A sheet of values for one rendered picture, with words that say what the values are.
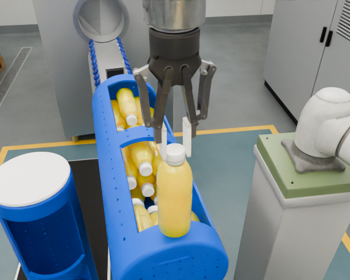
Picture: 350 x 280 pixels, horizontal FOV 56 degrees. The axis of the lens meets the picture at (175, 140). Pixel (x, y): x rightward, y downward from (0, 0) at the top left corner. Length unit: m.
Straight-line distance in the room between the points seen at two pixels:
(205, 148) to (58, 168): 1.90
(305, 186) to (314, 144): 0.15
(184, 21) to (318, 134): 0.81
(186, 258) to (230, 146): 2.32
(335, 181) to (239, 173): 1.58
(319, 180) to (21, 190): 1.01
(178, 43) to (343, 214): 1.08
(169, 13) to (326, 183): 0.93
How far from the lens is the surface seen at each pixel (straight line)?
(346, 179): 1.30
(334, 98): 1.16
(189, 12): 0.47
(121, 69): 1.86
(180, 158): 0.60
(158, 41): 0.49
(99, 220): 2.25
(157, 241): 0.76
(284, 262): 1.55
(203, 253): 0.80
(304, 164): 1.26
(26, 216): 1.23
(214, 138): 3.13
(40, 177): 1.27
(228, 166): 2.83
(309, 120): 1.19
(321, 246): 1.54
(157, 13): 0.47
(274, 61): 3.81
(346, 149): 1.16
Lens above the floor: 1.84
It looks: 37 degrees down
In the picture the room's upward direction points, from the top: straight up
